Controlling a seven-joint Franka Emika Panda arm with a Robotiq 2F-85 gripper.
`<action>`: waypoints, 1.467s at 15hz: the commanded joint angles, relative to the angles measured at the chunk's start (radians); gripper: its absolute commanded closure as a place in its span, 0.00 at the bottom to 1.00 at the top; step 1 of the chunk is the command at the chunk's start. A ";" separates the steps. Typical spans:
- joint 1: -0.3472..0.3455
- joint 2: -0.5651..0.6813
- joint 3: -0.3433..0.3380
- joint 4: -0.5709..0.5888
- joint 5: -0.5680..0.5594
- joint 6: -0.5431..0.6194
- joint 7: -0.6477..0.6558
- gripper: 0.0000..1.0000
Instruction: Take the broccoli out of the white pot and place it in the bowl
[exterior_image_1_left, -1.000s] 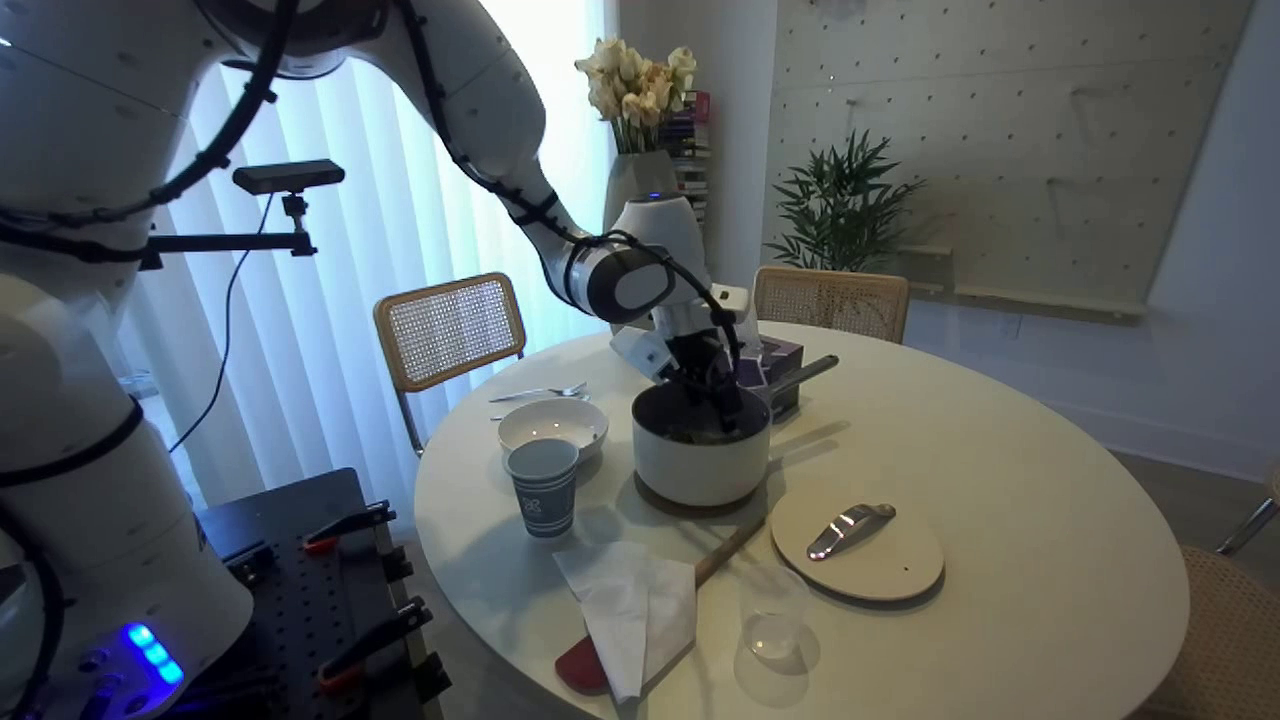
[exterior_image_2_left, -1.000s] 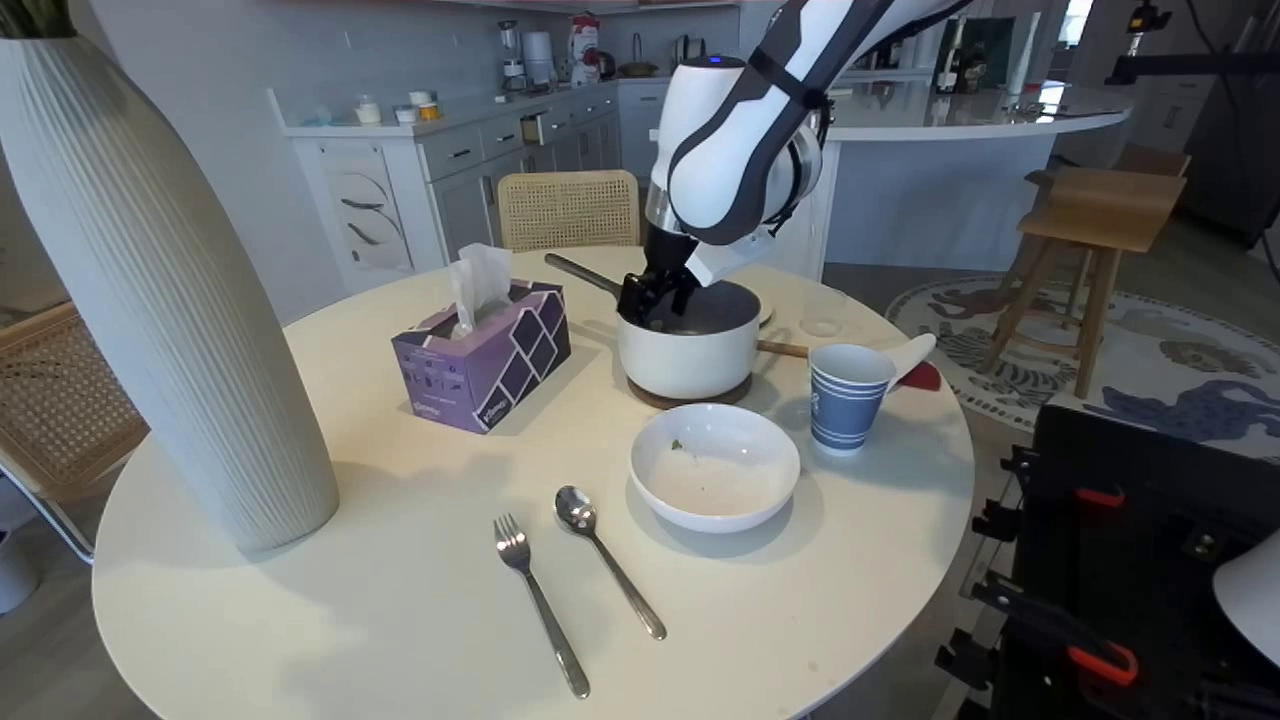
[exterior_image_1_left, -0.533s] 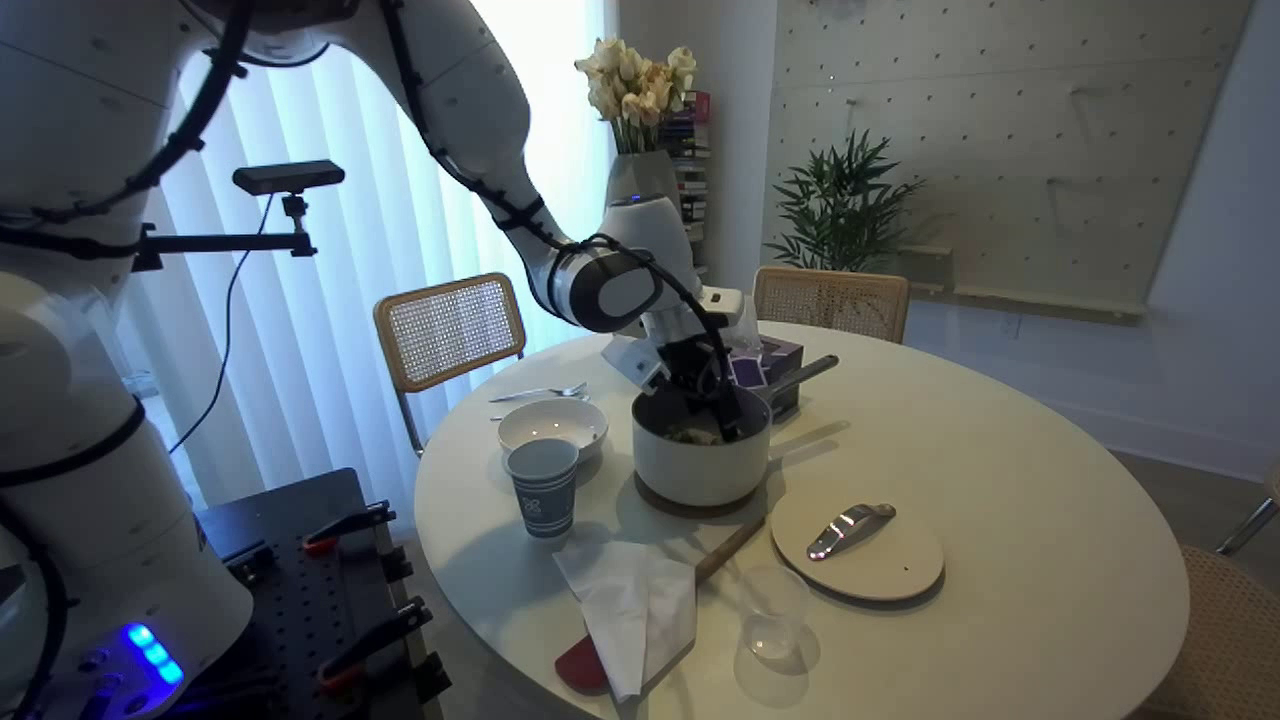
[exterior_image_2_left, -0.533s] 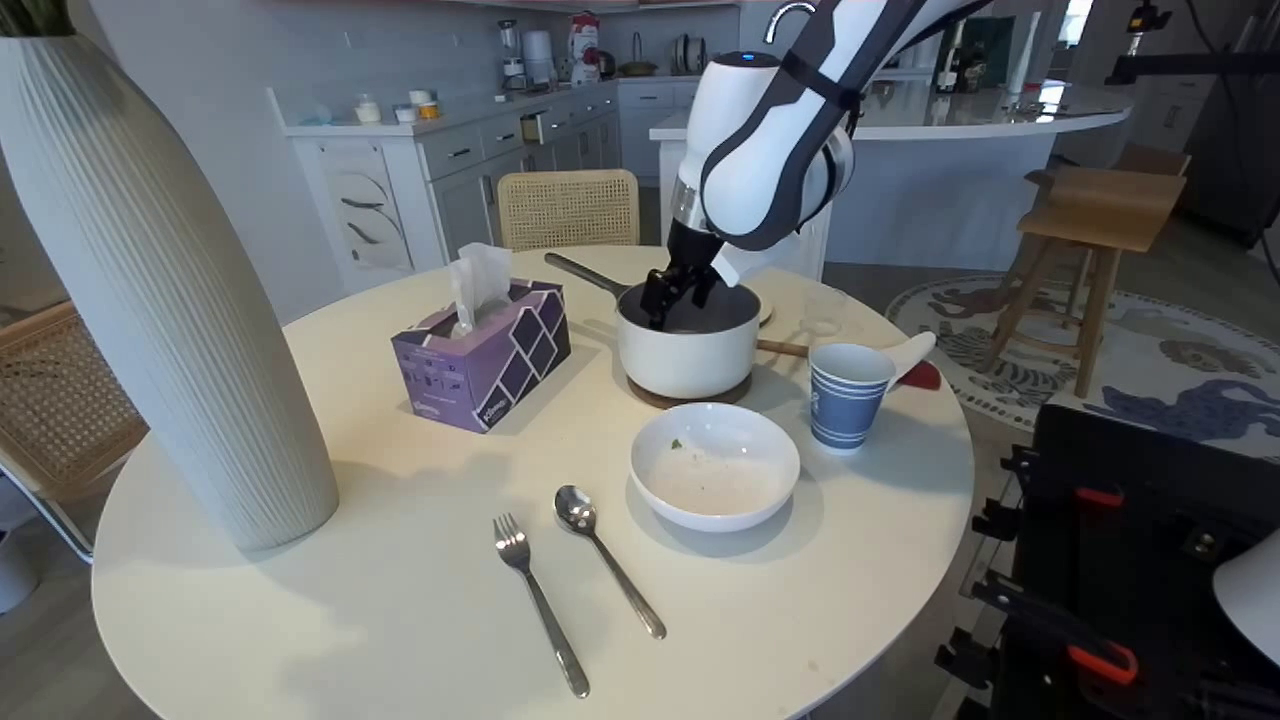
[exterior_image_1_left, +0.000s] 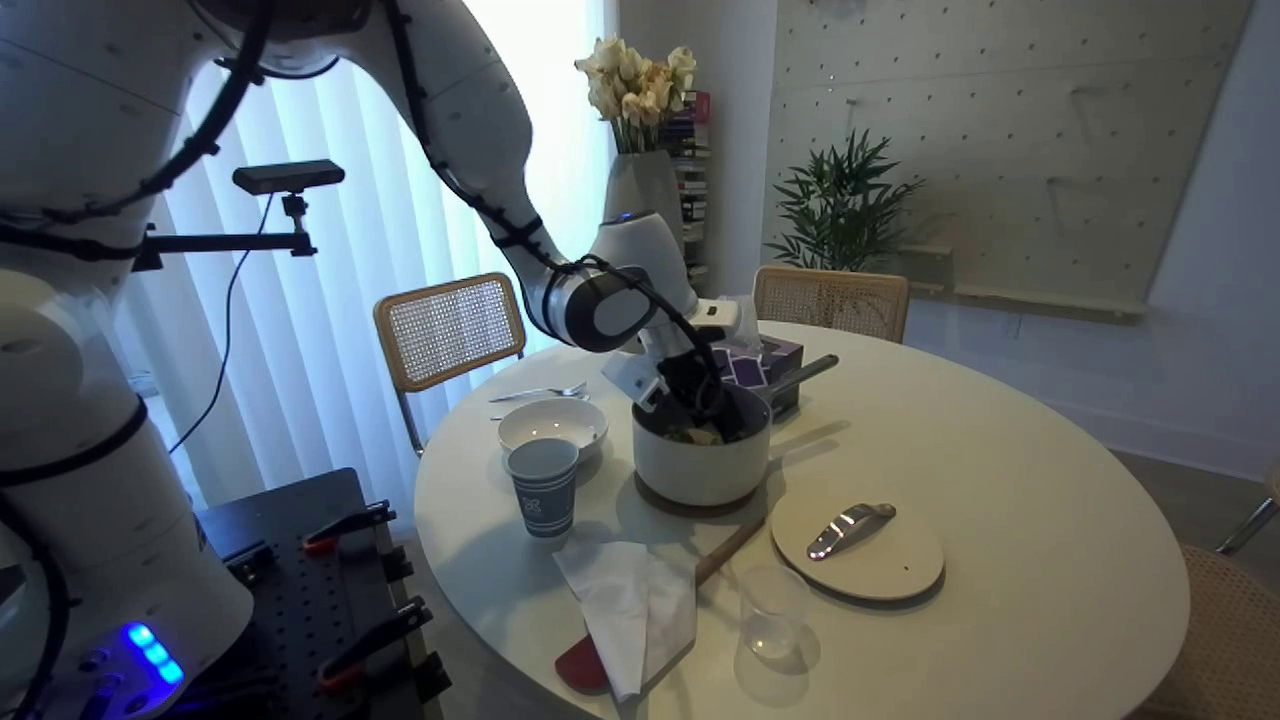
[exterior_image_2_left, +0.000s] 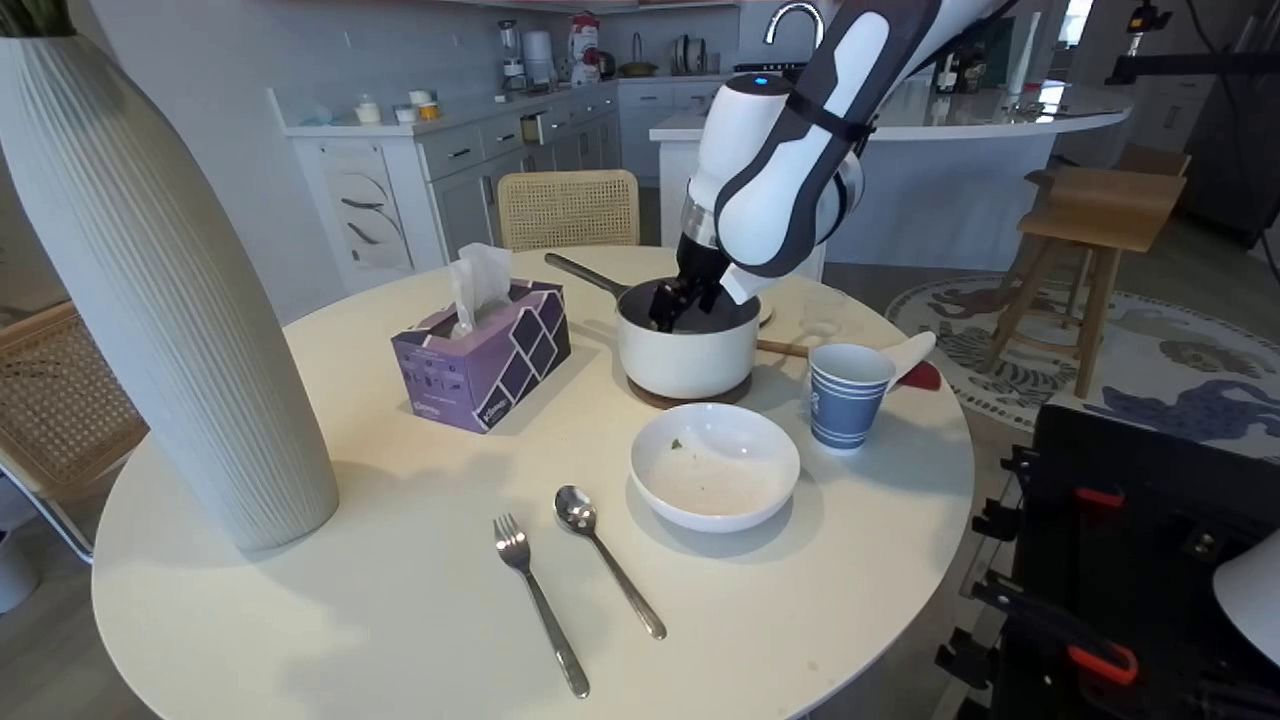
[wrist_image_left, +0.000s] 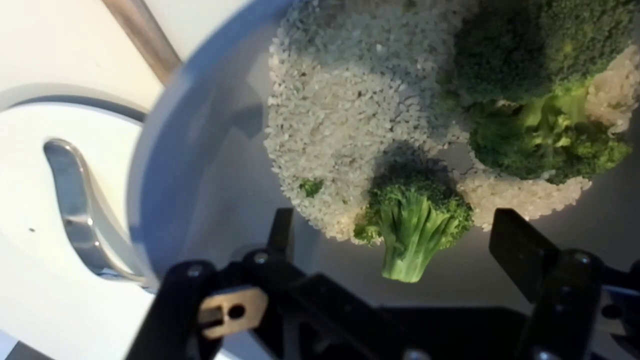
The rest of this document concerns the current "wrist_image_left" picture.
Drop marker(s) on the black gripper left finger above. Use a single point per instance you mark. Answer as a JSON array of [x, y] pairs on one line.
[[193, 312]]

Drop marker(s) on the white plate with utensil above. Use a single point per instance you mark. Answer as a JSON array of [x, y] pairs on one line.
[[27, 266]]

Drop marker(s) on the large broccoli floret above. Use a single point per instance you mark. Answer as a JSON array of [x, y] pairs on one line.
[[533, 60]]

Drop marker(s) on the pile of rice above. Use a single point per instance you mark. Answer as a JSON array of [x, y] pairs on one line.
[[346, 101]]

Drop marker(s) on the small broccoli floret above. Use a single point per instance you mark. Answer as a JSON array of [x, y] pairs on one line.
[[413, 221]]

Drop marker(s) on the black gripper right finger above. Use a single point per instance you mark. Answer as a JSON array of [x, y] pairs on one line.
[[573, 301]]

